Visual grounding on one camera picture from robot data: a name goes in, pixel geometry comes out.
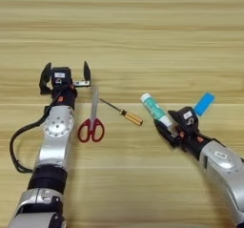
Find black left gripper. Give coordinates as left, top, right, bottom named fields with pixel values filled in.
left=38, top=60, right=92, bottom=111

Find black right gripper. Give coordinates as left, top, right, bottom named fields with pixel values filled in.
left=152, top=109, right=214, bottom=160

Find white teal glue stick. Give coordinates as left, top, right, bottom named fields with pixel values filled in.
left=139, top=93, right=175, bottom=131

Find yellow handled screwdriver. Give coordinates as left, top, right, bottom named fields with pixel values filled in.
left=98, top=97, right=145, bottom=127

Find blue eraser block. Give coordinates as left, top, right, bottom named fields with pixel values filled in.
left=193, top=92, right=216, bottom=118

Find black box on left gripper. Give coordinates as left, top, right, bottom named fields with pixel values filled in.
left=51, top=66, right=72, bottom=87

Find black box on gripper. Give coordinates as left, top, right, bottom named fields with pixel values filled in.
left=51, top=66, right=72, bottom=87
left=175, top=106, right=200, bottom=132

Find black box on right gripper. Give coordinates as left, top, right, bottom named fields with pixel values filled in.
left=175, top=106, right=200, bottom=132

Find red handled scissors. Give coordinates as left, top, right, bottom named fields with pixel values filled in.
left=76, top=84, right=106, bottom=144

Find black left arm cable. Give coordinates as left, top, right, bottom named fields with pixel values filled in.
left=9, top=91, right=63, bottom=175

